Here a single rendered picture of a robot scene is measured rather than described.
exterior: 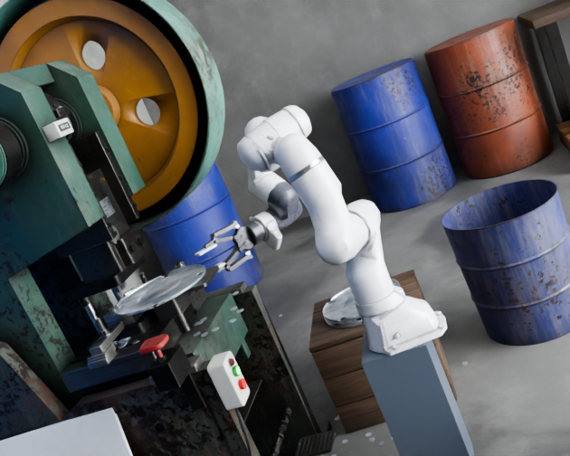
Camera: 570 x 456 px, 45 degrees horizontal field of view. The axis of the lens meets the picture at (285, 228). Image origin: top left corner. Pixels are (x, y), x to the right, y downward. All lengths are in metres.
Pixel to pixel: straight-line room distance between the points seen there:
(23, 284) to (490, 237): 1.49
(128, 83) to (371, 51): 3.00
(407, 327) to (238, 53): 3.66
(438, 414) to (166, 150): 1.18
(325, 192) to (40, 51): 1.13
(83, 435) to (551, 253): 1.60
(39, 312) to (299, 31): 3.49
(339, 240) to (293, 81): 3.53
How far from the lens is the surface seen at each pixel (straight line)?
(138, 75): 2.30
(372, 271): 1.81
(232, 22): 5.23
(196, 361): 1.83
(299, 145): 1.76
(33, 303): 2.08
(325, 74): 5.13
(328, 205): 1.75
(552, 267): 2.52
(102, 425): 2.02
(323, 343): 2.32
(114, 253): 1.99
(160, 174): 2.31
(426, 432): 1.99
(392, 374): 1.89
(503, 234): 2.41
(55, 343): 2.11
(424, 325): 1.87
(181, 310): 2.02
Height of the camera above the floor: 1.29
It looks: 14 degrees down
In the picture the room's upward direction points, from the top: 23 degrees counter-clockwise
